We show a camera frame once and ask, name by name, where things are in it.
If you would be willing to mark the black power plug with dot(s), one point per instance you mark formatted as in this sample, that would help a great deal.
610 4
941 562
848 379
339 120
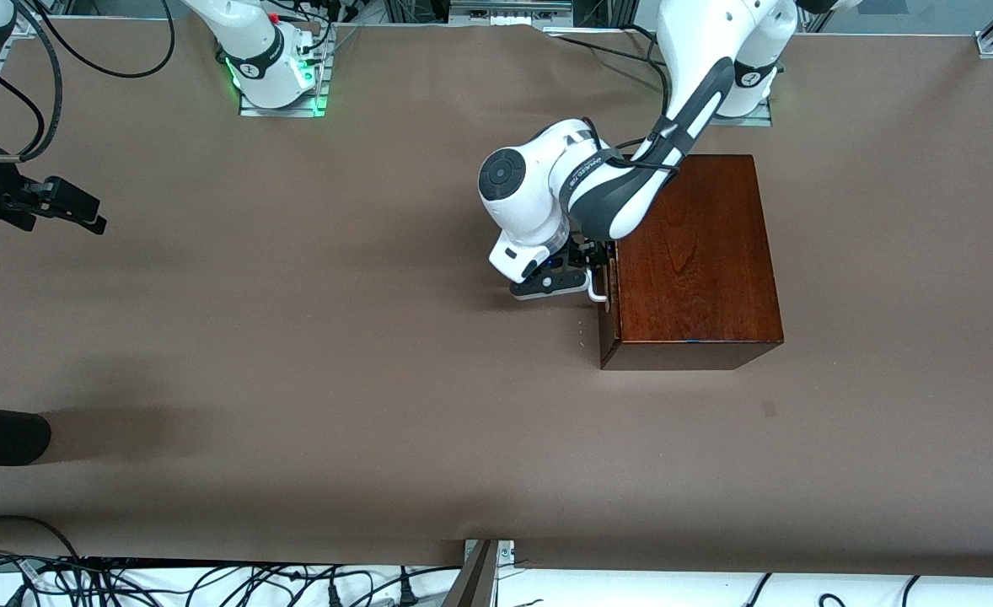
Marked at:
334 595
407 593

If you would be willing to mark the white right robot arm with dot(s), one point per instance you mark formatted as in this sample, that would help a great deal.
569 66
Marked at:
252 51

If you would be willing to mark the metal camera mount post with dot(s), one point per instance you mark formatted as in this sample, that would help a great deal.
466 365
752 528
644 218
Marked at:
475 582

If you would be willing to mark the grey metal rail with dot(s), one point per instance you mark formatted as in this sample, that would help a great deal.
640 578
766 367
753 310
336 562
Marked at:
509 7

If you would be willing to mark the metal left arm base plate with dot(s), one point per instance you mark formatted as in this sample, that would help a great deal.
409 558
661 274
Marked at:
749 120

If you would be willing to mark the dark wooden drawer cabinet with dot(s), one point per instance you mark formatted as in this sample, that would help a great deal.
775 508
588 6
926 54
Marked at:
699 270

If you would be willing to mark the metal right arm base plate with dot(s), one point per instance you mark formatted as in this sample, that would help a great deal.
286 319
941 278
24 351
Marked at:
281 112

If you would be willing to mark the brown table cover sheet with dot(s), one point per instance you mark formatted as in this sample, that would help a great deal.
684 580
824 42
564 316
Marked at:
378 379

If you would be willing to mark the aluminium frame structure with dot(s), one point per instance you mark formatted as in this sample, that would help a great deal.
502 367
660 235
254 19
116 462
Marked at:
606 10

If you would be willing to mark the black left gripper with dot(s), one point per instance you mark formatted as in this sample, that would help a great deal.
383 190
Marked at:
591 251

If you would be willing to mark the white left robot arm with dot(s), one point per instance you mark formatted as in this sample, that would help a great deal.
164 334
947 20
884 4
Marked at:
530 202

